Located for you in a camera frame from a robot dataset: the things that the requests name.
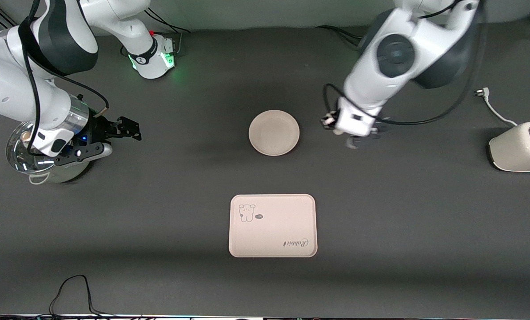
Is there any round cream plate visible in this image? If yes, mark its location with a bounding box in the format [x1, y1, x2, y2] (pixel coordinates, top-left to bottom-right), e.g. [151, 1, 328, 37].
[248, 110, 300, 156]

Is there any cream tray with rabbit print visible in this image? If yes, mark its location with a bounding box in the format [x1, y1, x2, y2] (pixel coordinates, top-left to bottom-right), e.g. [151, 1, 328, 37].
[228, 194, 318, 258]

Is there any silver rice cooker pot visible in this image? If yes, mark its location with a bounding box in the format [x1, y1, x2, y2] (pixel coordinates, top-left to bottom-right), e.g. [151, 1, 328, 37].
[6, 122, 92, 185]

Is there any glass pot lid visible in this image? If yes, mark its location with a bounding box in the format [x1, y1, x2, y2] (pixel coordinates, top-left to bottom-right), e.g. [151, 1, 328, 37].
[6, 122, 76, 174]

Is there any white toaster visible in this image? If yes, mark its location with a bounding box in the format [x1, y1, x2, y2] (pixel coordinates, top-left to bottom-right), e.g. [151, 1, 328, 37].
[488, 121, 530, 172]

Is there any black left arm wrist cable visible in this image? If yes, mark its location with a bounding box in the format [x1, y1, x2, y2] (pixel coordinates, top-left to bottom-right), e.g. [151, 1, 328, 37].
[322, 0, 487, 130]

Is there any black arm wrist cable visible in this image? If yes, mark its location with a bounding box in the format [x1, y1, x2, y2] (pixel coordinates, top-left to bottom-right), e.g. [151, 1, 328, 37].
[322, 0, 487, 130]
[18, 0, 111, 156]

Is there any black arm base cable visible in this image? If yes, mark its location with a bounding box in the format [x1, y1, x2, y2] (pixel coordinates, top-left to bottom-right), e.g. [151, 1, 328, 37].
[316, 25, 364, 48]
[144, 10, 191, 55]

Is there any black right arm wrist cable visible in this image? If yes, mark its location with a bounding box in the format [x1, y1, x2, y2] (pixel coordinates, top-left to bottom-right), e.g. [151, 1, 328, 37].
[18, 0, 111, 156]

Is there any white toaster power cord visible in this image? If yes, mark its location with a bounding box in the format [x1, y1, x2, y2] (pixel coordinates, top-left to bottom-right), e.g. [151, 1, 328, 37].
[475, 88, 518, 127]

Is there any black looped table cable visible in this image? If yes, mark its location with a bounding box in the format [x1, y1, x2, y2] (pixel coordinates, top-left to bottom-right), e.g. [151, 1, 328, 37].
[49, 275, 114, 318]

